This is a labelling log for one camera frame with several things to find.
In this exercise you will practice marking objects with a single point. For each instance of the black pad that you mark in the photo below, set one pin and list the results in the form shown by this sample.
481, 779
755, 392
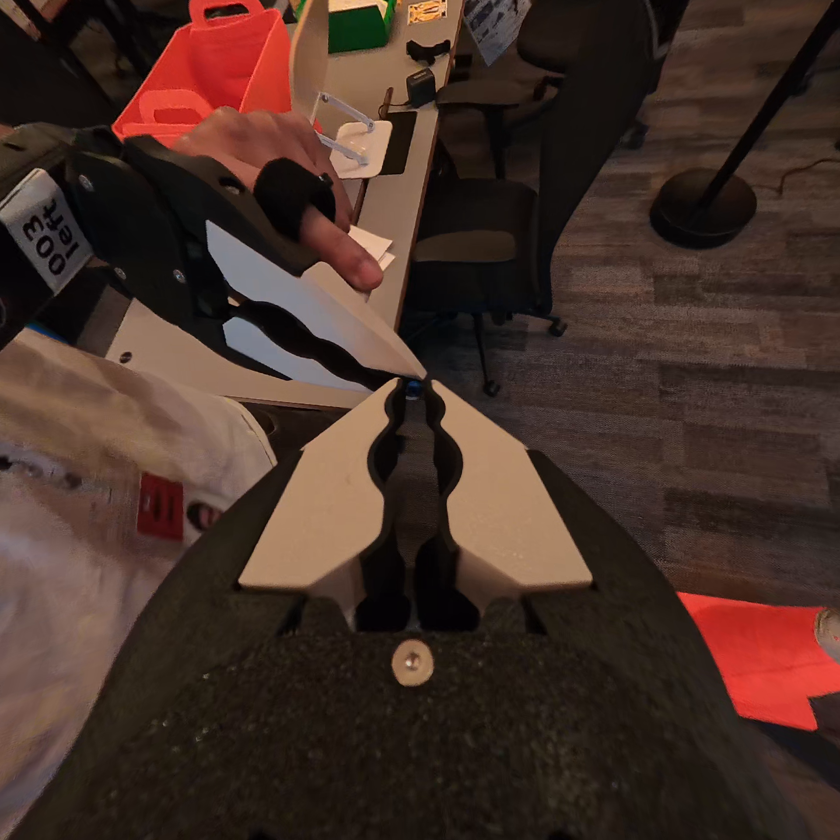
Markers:
397, 141

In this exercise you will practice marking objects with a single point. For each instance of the white paper slips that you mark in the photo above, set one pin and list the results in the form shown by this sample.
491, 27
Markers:
371, 246

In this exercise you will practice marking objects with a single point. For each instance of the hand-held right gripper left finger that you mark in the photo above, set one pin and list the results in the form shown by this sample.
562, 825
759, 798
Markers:
308, 525

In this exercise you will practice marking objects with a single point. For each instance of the black pole stand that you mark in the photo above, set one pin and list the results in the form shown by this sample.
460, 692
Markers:
705, 210

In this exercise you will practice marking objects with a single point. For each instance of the white printed sheet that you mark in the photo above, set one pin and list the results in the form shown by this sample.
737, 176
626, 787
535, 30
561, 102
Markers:
495, 26

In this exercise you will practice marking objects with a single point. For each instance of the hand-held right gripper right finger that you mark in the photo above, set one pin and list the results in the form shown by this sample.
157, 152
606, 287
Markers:
518, 525

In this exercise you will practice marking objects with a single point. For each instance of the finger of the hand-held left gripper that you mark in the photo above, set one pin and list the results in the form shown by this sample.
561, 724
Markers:
275, 351
295, 292

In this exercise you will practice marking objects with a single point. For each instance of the green box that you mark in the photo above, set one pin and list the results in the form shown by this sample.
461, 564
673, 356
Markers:
358, 33

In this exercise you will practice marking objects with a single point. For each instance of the person's left hand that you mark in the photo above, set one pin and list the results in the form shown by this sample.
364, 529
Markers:
262, 134

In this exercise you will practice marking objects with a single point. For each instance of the black charger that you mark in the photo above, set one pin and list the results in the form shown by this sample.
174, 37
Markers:
420, 85

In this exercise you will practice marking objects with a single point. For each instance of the red badge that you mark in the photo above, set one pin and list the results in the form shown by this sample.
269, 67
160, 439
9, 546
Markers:
159, 506

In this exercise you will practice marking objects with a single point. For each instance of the red felt bag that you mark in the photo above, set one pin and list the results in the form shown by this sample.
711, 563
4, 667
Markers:
754, 656

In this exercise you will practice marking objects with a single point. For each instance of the wooden document stand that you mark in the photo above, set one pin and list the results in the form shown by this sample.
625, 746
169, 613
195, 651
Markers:
308, 52

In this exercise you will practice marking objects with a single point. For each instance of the red plastic bin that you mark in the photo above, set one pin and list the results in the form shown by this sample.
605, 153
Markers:
229, 59

